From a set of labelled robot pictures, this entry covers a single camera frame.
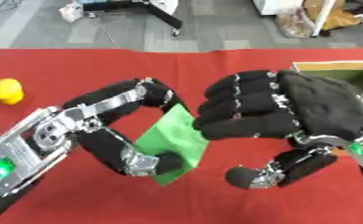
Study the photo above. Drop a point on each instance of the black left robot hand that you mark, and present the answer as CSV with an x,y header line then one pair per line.
x,y
119,97

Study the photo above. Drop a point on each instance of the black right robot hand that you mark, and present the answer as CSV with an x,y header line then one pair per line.
x,y
311,108

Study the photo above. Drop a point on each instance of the green block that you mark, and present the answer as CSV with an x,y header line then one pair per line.
x,y
174,145

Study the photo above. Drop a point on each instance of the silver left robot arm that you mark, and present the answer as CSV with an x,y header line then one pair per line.
x,y
13,163

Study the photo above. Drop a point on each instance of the cardboard box with green inside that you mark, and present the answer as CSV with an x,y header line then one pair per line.
x,y
352,73

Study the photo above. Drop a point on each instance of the brown cardboard box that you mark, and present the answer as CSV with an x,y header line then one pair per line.
x,y
337,14

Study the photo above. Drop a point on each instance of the clear plastic bag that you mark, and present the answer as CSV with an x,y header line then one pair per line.
x,y
295,23

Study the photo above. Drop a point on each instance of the black wheeled stand base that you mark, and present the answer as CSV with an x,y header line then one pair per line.
x,y
138,11

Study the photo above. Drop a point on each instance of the white plastic bag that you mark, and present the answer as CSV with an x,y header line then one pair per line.
x,y
71,12

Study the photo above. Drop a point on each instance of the yellow toy duck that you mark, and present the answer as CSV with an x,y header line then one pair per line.
x,y
7,91

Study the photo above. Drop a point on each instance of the white post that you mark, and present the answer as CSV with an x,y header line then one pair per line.
x,y
323,17

